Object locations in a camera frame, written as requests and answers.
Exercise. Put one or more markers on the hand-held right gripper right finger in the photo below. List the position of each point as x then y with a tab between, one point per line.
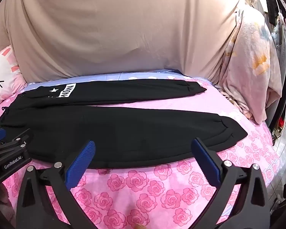
205	162

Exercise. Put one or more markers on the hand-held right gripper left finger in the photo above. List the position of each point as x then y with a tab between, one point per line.
80	165

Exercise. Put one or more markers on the black pants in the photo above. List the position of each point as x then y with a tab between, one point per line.
133	128

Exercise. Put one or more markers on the pink rose print bed sheet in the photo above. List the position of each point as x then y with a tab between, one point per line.
157	195

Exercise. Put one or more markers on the pink bunny pillow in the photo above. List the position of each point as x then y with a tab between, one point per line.
4	76

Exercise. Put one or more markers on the pale floral blanket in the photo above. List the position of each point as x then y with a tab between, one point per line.
252	76

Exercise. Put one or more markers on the beige cloth cover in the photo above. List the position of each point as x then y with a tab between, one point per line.
109	28

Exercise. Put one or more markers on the hanging clothes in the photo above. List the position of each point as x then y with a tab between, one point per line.
284	28

